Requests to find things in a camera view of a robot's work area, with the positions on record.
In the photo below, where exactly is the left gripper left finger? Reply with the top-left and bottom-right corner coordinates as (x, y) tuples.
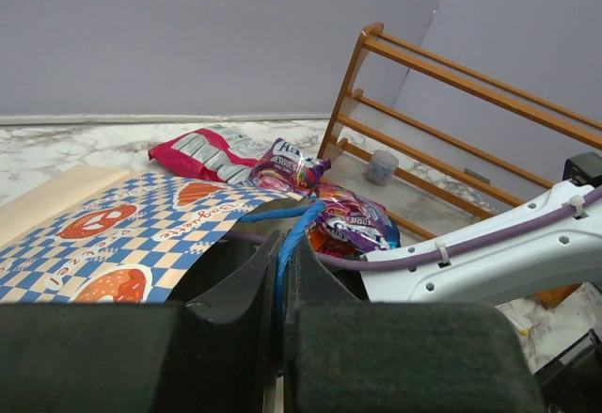
(1, 232), (283, 412)

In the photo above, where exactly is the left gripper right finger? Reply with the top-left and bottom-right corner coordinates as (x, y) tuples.
(282, 239), (545, 412)

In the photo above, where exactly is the purple Fox's candy bag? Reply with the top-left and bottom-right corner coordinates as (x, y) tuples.
(248, 137), (331, 197)
(309, 182), (401, 258)

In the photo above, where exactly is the blue checkered paper bag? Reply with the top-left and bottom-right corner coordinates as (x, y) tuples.
(1, 166), (323, 308)

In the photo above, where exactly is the pink snack bag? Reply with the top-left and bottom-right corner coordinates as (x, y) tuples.
(148, 124), (269, 184)

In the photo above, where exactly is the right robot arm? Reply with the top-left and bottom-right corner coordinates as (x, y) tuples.
(361, 152), (601, 412)

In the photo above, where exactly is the small clear plastic cup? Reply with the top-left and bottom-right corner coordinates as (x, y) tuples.
(364, 150), (399, 185)

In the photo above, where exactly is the wooden shelf rack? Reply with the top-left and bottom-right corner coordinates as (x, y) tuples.
(317, 23), (601, 243)

